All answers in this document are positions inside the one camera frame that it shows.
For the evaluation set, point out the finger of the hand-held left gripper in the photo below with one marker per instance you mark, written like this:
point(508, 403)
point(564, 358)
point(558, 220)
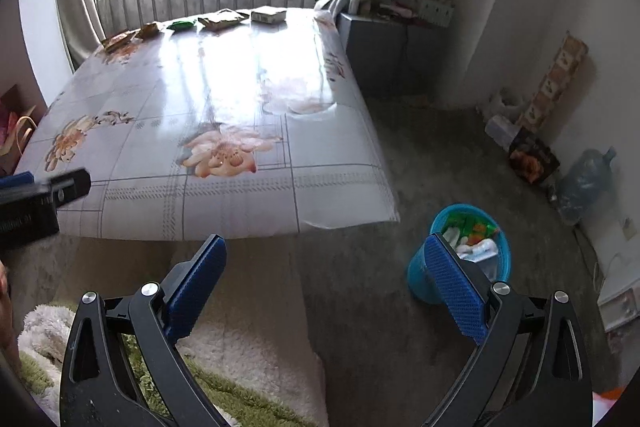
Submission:
point(72, 187)
point(17, 180)

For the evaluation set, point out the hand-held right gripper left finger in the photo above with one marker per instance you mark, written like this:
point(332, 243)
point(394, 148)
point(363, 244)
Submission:
point(197, 287)

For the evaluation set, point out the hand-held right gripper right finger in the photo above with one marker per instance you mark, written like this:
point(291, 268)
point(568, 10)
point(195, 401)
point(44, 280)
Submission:
point(455, 292)

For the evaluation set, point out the blue mesh waste bin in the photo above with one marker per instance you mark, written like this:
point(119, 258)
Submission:
point(420, 277)

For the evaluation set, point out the yellow green chip bag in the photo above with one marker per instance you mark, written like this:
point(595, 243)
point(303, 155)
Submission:
point(467, 224)

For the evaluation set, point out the person's left forearm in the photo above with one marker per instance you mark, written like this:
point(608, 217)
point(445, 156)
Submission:
point(6, 322)

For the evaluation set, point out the dark orange print box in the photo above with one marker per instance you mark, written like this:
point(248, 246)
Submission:
point(532, 159)

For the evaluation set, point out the gold brown wrapper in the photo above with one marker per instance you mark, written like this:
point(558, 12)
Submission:
point(120, 41)
point(149, 29)

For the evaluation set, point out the clear water jug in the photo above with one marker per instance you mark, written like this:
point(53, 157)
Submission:
point(585, 187)

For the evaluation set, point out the white appliance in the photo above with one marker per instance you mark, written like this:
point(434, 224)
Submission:
point(622, 302)

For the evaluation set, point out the white plastic bags pile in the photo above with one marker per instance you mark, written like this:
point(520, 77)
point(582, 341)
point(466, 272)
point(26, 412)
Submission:
point(500, 127)

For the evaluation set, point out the small green packet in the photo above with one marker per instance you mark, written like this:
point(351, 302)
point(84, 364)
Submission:
point(181, 25)

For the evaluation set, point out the brown snack packet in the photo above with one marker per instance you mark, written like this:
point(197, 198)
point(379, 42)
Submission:
point(222, 19)

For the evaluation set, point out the printed cardboard strip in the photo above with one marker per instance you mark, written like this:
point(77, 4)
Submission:
point(555, 82)

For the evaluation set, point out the grey cabinet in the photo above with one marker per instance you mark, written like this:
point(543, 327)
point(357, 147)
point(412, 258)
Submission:
point(390, 52)

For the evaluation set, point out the small cream box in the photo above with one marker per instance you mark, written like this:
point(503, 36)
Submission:
point(267, 14)

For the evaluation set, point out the pale green power strip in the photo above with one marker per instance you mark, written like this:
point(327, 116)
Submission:
point(435, 12)

